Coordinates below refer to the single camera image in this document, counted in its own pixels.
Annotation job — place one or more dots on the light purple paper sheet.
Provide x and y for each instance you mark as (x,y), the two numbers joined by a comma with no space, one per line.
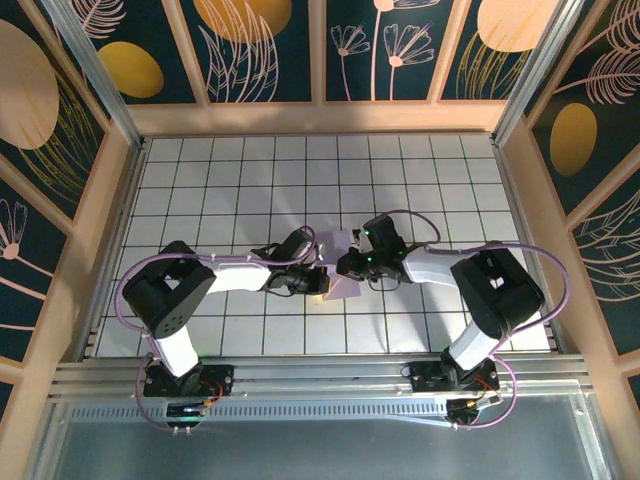
(335,242)

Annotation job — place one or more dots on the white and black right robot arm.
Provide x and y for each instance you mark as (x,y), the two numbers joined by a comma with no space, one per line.
(430,270)

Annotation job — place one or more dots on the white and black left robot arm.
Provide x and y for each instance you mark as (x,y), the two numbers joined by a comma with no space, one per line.
(235,280)

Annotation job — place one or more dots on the grey metal sheet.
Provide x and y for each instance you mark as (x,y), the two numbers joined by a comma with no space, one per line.
(320,450)

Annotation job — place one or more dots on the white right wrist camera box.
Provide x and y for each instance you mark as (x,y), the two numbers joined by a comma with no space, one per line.
(357,237)

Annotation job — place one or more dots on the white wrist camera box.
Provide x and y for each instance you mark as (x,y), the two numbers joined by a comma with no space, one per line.
(357,237)
(319,252)

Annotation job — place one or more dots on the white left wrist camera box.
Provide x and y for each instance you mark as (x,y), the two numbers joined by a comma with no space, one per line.
(319,252)

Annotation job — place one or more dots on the aluminium mounting rail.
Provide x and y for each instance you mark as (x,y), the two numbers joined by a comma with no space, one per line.
(320,372)

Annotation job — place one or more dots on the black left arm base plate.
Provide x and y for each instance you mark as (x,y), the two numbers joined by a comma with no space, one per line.
(220,380)

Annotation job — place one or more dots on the aluminium side rail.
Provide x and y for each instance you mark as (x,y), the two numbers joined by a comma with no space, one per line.
(517,200)
(114,250)

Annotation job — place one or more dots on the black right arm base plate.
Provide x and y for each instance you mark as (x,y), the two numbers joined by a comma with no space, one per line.
(425,377)

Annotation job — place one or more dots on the teal wall panel pink flowers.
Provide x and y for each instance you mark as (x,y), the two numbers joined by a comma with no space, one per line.
(415,85)

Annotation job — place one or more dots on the teal wall panel orange circle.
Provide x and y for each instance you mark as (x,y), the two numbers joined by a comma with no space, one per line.
(295,60)

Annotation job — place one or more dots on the aluminium frame post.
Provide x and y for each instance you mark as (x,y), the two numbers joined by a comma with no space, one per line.
(534,75)
(104,85)

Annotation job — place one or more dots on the teal wall panel cream circle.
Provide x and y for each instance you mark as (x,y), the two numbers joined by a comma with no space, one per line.
(465,30)

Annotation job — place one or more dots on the teal wall panel yellow oval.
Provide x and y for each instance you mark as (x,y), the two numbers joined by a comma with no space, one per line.
(615,150)
(165,30)

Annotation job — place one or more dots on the teal wall panel leaf outlines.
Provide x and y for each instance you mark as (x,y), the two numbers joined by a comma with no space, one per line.
(620,310)

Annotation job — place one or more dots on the teal wall panel white flower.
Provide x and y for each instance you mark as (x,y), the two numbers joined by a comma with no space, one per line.
(30,310)

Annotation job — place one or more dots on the teal wall panel cream disc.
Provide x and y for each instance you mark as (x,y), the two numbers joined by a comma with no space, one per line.
(30,165)

